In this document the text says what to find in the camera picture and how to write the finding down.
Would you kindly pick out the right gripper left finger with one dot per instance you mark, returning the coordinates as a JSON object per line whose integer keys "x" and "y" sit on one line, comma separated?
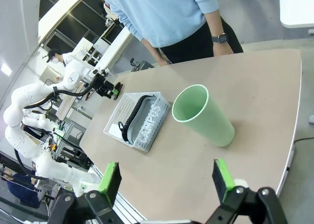
{"x": 108, "y": 182}

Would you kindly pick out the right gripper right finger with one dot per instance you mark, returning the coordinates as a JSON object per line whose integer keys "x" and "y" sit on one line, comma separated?
{"x": 224, "y": 177}

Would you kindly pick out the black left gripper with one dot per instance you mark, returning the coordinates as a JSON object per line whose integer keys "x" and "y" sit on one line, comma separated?
{"x": 104, "y": 85}

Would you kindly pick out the grey pouch with black zipper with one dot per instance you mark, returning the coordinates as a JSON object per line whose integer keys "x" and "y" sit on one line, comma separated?
{"x": 143, "y": 111}

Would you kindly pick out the light green plastic cup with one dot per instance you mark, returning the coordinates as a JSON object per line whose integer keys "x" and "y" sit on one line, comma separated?
{"x": 211, "y": 126}

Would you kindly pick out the person's left forearm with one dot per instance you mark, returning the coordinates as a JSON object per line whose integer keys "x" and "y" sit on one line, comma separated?
{"x": 216, "y": 23}

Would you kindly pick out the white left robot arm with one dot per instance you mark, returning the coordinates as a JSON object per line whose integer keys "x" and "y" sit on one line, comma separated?
{"x": 44, "y": 167}

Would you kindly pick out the person's right forearm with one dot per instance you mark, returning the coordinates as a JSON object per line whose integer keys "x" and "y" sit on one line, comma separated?
{"x": 152, "y": 50}

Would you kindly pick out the white perforated plastic basket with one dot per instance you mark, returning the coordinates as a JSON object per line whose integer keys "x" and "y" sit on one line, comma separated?
{"x": 122, "y": 106}

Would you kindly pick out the person's right hand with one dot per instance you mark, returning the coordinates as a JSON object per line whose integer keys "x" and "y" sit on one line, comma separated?
{"x": 164, "y": 61}

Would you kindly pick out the person's left hand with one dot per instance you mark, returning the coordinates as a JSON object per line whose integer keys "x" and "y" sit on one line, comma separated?
{"x": 222, "y": 49}

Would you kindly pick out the person with black cap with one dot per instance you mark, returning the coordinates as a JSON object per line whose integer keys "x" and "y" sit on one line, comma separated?
{"x": 57, "y": 59}

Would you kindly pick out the person in blue sweatshirt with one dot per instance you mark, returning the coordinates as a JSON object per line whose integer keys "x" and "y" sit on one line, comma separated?
{"x": 159, "y": 13}

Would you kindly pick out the seated person in blue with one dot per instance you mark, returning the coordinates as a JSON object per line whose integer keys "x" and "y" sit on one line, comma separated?
{"x": 17, "y": 187}

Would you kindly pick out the dark smartwatch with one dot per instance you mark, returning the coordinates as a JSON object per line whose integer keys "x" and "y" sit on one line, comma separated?
{"x": 220, "y": 38}

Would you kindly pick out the large white table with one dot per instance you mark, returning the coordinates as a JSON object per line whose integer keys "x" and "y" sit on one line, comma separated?
{"x": 296, "y": 6}

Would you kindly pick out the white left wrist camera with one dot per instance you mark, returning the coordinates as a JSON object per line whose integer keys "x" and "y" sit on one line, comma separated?
{"x": 98, "y": 72}

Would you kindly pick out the aluminium frame workbench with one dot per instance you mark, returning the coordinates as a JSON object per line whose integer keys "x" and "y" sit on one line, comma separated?
{"x": 71, "y": 140}

